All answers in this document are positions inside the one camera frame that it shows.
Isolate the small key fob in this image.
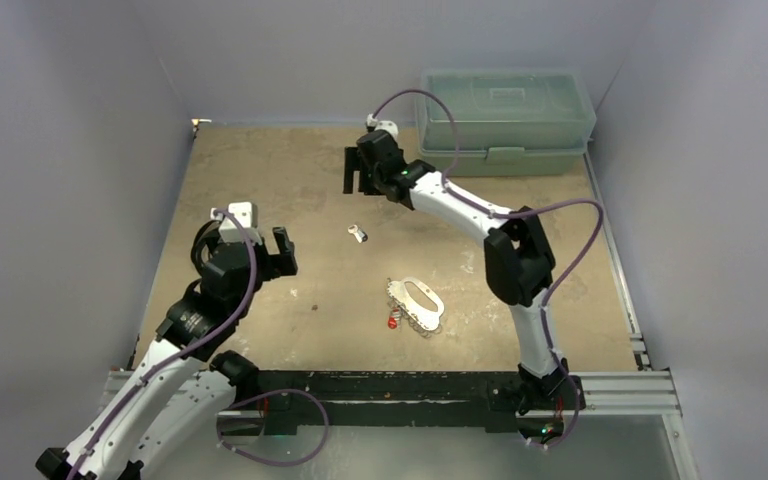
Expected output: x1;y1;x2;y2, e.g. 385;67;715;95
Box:
347;224;368;243

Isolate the silver foot-shaped keyring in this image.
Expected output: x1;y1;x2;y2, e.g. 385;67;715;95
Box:
386;276;445;337

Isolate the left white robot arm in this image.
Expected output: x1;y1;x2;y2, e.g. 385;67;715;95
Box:
35;220;298;479

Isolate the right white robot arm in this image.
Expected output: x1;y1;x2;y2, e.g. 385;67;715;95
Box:
343;130;585;413

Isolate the green plastic storage box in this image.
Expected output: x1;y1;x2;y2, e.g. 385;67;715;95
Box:
416;68;597;177

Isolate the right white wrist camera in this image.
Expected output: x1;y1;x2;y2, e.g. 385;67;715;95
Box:
365;113;399;140

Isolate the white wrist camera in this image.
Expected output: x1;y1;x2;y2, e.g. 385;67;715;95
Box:
210;201;262;244
365;113;399;140

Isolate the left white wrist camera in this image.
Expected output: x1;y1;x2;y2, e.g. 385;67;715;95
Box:
210;201;262;244

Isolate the coiled black cable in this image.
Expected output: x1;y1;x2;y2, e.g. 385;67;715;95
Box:
189;220;221;273

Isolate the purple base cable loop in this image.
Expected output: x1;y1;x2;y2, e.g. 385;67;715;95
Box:
215;388;330;468

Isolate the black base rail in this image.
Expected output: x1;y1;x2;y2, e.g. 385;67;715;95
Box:
247;370;574;442

